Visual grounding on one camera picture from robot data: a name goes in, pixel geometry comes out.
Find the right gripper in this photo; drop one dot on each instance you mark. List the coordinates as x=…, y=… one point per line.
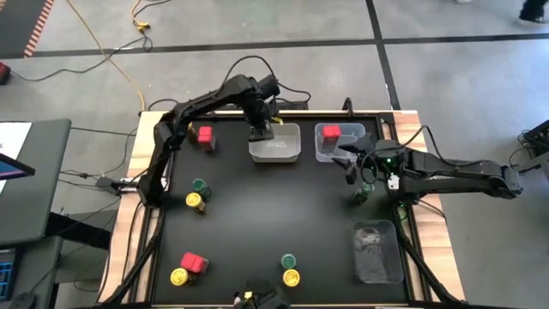
x=377, y=165

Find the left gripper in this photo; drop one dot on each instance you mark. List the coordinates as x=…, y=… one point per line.
x=259, y=116

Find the red-lid spice tin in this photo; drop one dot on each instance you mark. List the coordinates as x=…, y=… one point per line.
x=206, y=135
x=331, y=132
x=193, y=262

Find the green-lid glass spice jar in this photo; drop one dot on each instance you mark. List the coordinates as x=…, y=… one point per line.
x=288, y=261
x=199, y=185
x=362, y=194

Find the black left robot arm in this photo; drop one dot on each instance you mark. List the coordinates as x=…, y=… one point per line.
x=201, y=103

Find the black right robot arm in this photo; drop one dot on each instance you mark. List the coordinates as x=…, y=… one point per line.
x=450, y=169

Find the clear plastic bin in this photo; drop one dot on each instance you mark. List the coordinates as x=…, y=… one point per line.
x=326, y=154
x=377, y=253

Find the black power strip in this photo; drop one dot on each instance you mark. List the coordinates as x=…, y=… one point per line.
x=296, y=105

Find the clear bin top middle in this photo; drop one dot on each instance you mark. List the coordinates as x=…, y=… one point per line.
x=283, y=148

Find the black device yellow tag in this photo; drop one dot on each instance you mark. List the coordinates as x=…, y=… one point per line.
x=261, y=298

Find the black desk base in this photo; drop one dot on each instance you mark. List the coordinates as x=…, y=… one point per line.
x=77, y=229

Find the gray side desk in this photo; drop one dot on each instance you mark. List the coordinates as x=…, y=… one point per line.
x=38, y=193

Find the person's foot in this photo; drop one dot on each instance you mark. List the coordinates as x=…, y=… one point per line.
x=534, y=10

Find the white paper sheet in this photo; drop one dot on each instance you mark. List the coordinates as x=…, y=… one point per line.
x=13, y=137

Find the tablet with lit screen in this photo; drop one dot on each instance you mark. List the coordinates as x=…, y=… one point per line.
x=10, y=168

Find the black mat orange striped edge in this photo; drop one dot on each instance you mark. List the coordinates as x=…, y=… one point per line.
x=17, y=26

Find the red floor device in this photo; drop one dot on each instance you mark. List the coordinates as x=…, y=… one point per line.
x=3, y=73

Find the gray cabinet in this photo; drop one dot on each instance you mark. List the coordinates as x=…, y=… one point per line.
x=38, y=266

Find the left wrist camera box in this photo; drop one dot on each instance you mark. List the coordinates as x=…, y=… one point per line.
x=270, y=86

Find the silver metal bracket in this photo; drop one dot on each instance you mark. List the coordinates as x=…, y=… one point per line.
x=393, y=182

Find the black silver side bracket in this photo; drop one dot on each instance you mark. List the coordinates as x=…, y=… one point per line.
x=111, y=185

